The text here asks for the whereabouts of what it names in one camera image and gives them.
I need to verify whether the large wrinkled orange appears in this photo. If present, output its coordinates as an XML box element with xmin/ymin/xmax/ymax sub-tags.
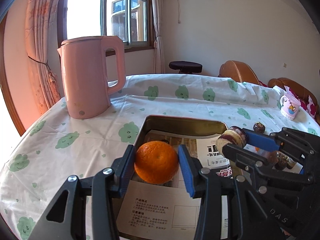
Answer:
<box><xmin>134</xmin><ymin>141</ymin><xmax>179</xmax><ymax>184</ymax></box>

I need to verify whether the pink electric kettle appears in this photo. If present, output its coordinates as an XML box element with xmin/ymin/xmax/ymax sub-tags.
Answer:
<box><xmin>57</xmin><ymin>36</ymin><xmax>126</xmax><ymax>119</ymax></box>

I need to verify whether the pink metal tin box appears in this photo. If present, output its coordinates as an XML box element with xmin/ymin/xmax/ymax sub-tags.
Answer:
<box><xmin>114</xmin><ymin>115</ymin><xmax>242</xmax><ymax>239</ymax></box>

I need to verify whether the pink left curtain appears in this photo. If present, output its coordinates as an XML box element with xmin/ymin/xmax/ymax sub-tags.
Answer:
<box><xmin>25</xmin><ymin>0</ymin><xmax>61</xmax><ymax>114</ymax></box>

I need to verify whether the white cloud-print tablecloth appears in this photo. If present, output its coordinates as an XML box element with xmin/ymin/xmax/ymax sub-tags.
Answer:
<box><xmin>1</xmin><ymin>74</ymin><xmax>319</xmax><ymax>239</ymax></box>

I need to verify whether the dark round stool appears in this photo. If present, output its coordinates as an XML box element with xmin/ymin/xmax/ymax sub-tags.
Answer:
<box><xmin>169</xmin><ymin>61</ymin><xmax>202</xmax><ymax>74</ymax></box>

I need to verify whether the brown round fruit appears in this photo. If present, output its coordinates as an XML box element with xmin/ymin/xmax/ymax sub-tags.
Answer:
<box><xmin>258</xmin><ymin>149</ymin><xmax>278</xmax><ymax>166</ymax></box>

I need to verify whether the round oat-topped cake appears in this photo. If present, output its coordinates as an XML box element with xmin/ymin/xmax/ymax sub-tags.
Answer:
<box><xmin>274</xmin><ymin>152</ymin><xmax>290</xmax><ymax>170</ymax></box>

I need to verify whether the pink right curtain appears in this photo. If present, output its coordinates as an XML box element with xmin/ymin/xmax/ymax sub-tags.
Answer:
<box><xmin>152</xmin><ymin>0</ymin><xmax>164</xmax><ymax>74</ymax></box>

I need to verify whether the pink curtain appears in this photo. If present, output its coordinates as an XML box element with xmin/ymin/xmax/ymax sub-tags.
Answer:
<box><xmin>25</xmin><ymin>0</ymin><xmax>61</xmax><ymax>114</ymax></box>
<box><xmin>152</xmin><ymin>0</ymin><xmax>164</xmax><ymax>74</ymax></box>

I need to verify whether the window with brown frame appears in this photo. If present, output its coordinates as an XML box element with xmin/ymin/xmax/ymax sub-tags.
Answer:
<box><xmin>57</xmin><ymin>0</ymin><xmax>155</xmax><ymax>52</ymax></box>

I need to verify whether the pink cartoon cup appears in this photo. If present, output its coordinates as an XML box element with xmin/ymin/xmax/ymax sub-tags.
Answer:
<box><xmin>280</xmin><ymin>93</ymin><xmax>300</xmax><ymax>120</ymax></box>

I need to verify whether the brown leather chair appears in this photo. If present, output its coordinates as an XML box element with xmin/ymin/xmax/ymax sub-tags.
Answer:
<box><xmin>218</xmin><ymin>60</ymin><xmax>259</xmax><ymax>85</ymax></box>

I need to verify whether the brown layered cake roll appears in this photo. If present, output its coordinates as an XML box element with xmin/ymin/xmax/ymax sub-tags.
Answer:
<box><xmin>216</xmin><ymin>126</ymin><xmax>248</xmax><ymax>155</ymax></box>

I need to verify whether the brown leather sofa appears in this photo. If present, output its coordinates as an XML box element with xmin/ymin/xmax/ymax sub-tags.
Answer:
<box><xmin>268</xmin><ymin>77</ymin><xmax>319</xmax><ymax>124</ymax></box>

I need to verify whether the white instruction sheet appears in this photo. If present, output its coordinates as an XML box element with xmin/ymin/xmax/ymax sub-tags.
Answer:
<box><xmin>117</xmin><ymin>180</ymin><xmax>201</xmax><ymax>239</ymax></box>

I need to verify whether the paper booklet in box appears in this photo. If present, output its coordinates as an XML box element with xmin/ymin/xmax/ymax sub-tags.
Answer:
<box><xmin>143</xmin><ymin>130</ymin><xmax>232</xmax><ymax>178</ymax></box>

